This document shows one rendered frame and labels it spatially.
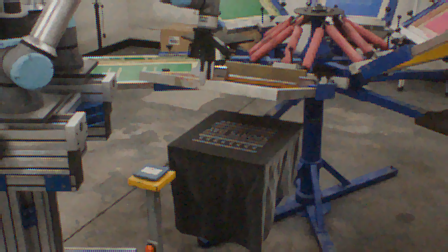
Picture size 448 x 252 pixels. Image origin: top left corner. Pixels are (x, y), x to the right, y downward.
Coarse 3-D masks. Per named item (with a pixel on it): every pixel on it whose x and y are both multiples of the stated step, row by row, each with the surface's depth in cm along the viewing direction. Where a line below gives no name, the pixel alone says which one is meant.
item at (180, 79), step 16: (144, 80) 215; (160, 80) 212; (176, 80) 209; (192, 80) 206; (208, 80) 205; (224, 80) 279; (256, 96) 195; (272, 96) 193; (288, 96) 204; (304, 96) 222
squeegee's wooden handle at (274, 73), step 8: (232, 64) 263; (240, 64) 261; (248, 64) 260; (256, 64) 258; (232, 72) 263; (240, 72) 262; (248, 72) 260; (256, 72) 258; (264, 72) 256; (272, 72) 255; (280, 72) 253; (288, 72) 251; (296, 72) 250; (304, 72) 248; (272, 80) 255; (280, 80) 253; (288, 80) 252; (296, 80) 250
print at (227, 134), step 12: (204, 132) 243; (216, 132) 242; (228, 132) 242; (240, 132) 242; (252, 132) 242; (264, 132) 242; (276, 132) 242; (216, 144) 230; (228, 144) 230; (240, 144) 230; (252, 144) 230; (264, 144) 230
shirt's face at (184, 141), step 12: (204, 120) 256; (216, 120) 256; (228, 120) 256; (240, 120) 256; (252, 120) 256; (264, 120) 256; (276, 120) 255; (192, 132) 243; (288, 132) 242; (180, 144) 231; (192, 144) 230; (204, 144) 230; (276, 144) 230; (228, 156) 219; (240, 156) 219; (252, 156) 219; (264, 156) 219
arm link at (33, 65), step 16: (48, 0) 167; (64, 0) 166; (80, 0) 170; (48, 16) 165; (64, 16) 167; (32, 32) 166; (48, 32) 165; (16, 48) 166; (32, 48) 163; (48, 48) 166; (16, 64) 161; (32, 64) 163; (48, 64) 165; (16, 80) 163; (32, 80) 165; (48, 80) 167
